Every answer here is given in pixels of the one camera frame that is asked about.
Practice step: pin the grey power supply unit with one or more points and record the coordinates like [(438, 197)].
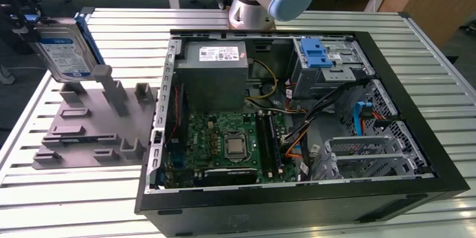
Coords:
[(214, 87)]

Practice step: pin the metal disk bay cage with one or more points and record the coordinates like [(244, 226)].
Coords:
[(372, 158)]

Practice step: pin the black graphics card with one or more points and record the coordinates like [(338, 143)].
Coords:
[(226, 175)]

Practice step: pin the hard disk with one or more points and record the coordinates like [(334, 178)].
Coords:
[(62, 54)]

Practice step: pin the grey stand foot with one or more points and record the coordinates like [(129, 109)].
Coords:
[(5, 76)]

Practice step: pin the black CPU socket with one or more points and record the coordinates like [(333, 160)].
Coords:
[(237, 133)]

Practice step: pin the metal optical drive cage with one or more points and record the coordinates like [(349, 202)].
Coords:
[(326, 77)]

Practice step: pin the grey parts rack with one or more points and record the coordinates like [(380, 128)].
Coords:
[(92, 126)]

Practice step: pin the green motherboard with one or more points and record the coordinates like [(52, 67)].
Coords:
[(208, 126)]

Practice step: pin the silver CPU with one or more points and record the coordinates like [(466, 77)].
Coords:
[(234, 147)]

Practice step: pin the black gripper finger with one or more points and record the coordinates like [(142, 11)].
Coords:
[(28, 26)]

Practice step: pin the black RAM slot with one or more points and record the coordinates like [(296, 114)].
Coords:
[(262, 143)]

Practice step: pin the wooden cabinet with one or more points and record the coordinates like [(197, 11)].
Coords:
[(438, 4)]

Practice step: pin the blue plastic drive latch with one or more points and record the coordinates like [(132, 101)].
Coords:
[(313, 54)]

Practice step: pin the RAM stick in motherboard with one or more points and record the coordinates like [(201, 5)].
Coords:
[(276, 143)]

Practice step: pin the black open PC case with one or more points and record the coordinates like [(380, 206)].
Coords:
[(260, 210)]

